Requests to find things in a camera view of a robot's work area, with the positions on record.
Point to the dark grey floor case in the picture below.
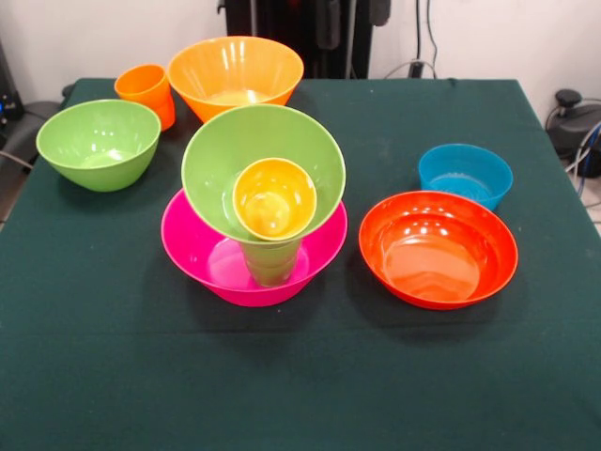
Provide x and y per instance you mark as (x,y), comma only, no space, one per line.
(28,131)

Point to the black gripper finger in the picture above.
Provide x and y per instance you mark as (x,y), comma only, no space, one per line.
(378,11)
(328,23)

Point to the blue plastic bowl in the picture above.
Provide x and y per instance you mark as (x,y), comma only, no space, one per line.
(465,188)

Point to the large green plastic bowl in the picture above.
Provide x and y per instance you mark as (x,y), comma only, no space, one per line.
(225,150)
(94,141)

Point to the yellow plastic cup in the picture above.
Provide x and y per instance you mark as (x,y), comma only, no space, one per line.
(274,202)

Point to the orange plastic cup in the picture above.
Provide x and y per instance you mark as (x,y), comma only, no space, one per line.
(141,84)

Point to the large orange plastic bowl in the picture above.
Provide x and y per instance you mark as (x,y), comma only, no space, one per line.
(235,70)

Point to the black computer tower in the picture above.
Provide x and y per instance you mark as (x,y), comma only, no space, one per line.
(9,94)

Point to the pink plastic bowl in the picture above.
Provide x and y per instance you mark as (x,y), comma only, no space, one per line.
(188,253)

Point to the green plastic cup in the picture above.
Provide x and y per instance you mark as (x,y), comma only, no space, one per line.
(272,263)

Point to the dark green table cloth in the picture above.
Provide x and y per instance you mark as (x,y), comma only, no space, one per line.
(300,376)

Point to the red plastic bowl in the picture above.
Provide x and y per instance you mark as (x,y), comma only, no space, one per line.
(436,253)

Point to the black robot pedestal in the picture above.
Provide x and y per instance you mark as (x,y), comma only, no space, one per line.
(300,42)

